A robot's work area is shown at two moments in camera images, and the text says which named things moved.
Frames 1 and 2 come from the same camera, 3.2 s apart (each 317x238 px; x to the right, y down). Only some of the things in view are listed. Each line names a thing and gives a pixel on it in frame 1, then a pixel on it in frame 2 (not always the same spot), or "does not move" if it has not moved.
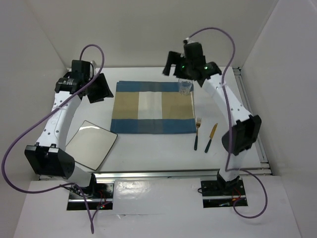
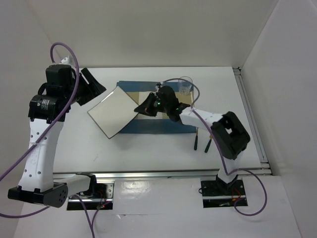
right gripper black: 173,58 → 145,107
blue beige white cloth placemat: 152,107 does not move
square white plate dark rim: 90,145 → 114,112
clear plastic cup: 184,87 does not move
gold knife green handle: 211,137 does not move
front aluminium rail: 181,175 does not move
